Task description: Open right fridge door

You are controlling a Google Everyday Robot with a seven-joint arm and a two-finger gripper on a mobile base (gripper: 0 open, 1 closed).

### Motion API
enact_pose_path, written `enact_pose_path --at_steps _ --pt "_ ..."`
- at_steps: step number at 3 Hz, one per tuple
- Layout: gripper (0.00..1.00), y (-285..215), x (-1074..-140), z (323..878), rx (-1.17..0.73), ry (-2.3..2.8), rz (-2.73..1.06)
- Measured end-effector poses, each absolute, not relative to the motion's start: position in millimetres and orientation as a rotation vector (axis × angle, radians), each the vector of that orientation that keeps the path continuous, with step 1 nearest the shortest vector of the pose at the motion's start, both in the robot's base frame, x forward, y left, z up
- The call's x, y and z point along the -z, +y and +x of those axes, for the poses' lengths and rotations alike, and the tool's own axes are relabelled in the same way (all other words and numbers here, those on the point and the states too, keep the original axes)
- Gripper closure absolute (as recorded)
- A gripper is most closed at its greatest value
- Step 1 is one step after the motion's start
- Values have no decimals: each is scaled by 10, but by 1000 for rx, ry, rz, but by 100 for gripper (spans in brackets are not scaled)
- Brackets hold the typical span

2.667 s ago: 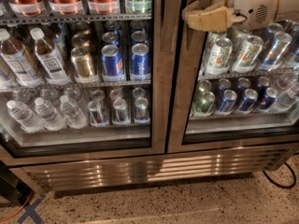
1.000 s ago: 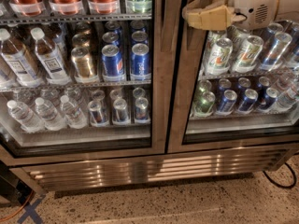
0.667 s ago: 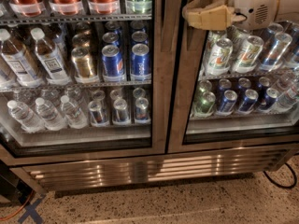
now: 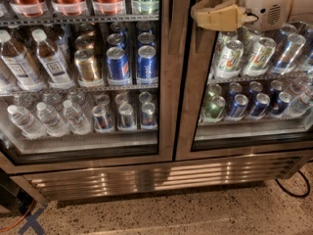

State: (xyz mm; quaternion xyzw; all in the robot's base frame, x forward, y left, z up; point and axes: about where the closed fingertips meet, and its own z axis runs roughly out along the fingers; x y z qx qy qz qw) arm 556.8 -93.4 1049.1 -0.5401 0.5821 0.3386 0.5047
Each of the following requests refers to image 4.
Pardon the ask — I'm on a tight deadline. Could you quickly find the glass fridge door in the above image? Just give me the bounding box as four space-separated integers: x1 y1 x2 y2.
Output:
0 0 190 174
176 0 313 161

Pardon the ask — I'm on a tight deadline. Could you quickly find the stainless steel fridge base grille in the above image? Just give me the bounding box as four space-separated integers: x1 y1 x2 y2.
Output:
12 149 313 203

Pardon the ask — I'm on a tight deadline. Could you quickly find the green white 7up can left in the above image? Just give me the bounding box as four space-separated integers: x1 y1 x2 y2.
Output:
214 40 244 79

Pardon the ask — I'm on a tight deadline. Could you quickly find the green white 7up can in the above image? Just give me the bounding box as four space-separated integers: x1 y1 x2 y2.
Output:
214 40 244 79
241 37 276 76

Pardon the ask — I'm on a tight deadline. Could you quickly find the green white 7up can right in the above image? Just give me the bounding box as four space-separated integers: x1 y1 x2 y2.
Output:
241 37 276 76

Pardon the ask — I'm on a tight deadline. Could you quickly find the blue pepsi can front right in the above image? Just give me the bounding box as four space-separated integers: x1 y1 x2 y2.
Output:
136 45 158 84

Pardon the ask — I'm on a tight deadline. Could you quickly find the blue pepsi can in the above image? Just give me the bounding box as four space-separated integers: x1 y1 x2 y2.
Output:
107 47 131 86
136 45 158 84

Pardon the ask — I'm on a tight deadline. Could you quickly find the green can bottom shelf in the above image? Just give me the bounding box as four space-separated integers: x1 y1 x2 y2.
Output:
202 96 226 122

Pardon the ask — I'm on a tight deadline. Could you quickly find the blue can bottom shelf left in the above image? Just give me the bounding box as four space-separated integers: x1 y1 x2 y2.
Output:
226 94 248 120

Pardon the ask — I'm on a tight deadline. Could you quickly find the blue can shelf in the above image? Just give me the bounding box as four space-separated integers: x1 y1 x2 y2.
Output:
226 94 248 120
247 93 270 119

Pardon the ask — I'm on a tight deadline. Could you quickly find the blue can bottom shelf right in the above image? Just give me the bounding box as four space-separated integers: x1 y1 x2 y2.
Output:
247 93 270 119

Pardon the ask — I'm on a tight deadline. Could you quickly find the blue pepsi can front left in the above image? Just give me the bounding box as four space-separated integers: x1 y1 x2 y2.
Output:
107 47 131 86

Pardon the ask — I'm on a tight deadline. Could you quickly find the small energy drink can right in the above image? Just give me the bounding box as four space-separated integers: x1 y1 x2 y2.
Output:
141 102 157 129

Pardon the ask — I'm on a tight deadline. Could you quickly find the small energy drink can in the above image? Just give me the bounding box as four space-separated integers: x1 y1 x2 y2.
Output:
92 105 113 133
118 103 136 130
141 102 157 129

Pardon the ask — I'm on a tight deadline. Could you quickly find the small energy drink can middle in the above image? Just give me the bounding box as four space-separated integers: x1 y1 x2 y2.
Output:
118 103 136 130

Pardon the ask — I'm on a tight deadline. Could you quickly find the gold soda can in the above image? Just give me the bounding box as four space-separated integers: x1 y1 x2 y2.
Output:
74 49 104 88

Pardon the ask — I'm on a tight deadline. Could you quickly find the small energy drink can left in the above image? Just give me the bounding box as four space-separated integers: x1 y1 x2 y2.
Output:
92 105 113 133

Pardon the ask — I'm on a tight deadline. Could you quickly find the tea bottle white cap right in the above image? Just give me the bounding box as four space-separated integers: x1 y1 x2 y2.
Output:
31 28 74 89

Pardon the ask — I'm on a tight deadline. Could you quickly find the tea bottle white cap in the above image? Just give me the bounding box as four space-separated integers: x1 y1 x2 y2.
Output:
31 28 74 89
0 29 45 92

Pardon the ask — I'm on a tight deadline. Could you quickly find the water bottle right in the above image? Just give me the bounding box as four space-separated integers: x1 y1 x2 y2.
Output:
63 100 91 135

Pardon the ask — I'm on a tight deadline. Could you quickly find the water bottle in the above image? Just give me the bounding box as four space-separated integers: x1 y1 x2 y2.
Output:
7 105 47 139
63 100 91 135
36 102 69 137

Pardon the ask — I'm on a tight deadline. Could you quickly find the water bottle middle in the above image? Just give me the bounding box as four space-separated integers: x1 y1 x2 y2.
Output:
36 102 69 137

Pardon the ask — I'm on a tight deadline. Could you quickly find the tea bottle white cap left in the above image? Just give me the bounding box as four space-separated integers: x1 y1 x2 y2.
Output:
0 29 45 92

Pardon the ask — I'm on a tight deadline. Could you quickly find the water bottle left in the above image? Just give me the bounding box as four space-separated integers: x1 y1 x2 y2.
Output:
7 105 47 139

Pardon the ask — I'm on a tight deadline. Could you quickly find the black power cable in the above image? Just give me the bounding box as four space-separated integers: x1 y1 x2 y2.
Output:
274 162 313 200

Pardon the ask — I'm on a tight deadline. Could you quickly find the orange cable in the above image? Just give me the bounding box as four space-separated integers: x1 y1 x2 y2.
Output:
0 198 37 233

